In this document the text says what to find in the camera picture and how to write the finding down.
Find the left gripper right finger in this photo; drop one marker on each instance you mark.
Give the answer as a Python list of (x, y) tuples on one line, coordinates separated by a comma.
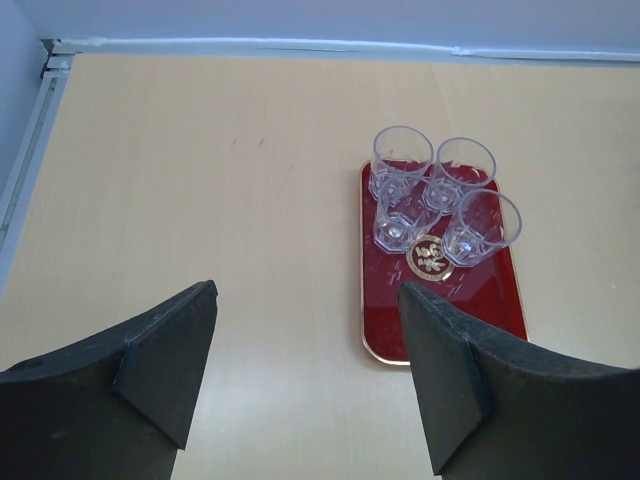
[(494, 406)]

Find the clear glass corner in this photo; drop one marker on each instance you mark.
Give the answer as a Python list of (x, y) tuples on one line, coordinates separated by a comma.
[(484, 222)]

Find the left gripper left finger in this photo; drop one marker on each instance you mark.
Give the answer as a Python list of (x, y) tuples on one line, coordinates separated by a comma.
[(118, 404)]

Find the clear glass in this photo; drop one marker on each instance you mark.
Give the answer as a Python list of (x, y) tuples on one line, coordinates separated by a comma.
[(408, 207), (461, 165), (398, 150)]

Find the red lacquer tray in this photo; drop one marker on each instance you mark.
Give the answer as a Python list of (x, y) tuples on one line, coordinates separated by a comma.
[(488, 291)]

